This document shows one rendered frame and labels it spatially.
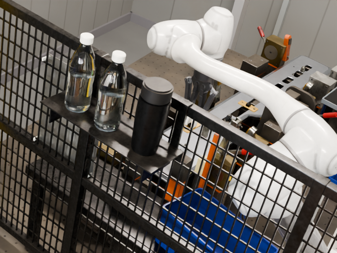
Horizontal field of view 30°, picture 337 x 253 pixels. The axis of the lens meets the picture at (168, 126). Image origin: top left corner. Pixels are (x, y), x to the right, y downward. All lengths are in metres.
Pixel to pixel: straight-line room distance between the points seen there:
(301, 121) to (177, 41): 0.46
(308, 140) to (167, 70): 1.83
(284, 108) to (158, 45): 0.44
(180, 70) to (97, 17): 1.77
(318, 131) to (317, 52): 3.25
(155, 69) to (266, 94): 1.63
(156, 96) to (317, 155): 0.49
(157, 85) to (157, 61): 2.06
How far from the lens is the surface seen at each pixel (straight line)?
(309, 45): 4.91
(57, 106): 1.59
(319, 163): 1.65
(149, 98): 1.38
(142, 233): 1.86
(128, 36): 5.26
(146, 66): 3.39
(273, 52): 3.17
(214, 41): 2.01
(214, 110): 2.56
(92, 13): 4.98
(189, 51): 1.89
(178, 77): 3.35
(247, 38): 5.07
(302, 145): 1.65
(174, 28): 1.93
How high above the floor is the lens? 2.30
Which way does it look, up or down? 33 degrees down
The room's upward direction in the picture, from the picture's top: 14 degrees clockwise
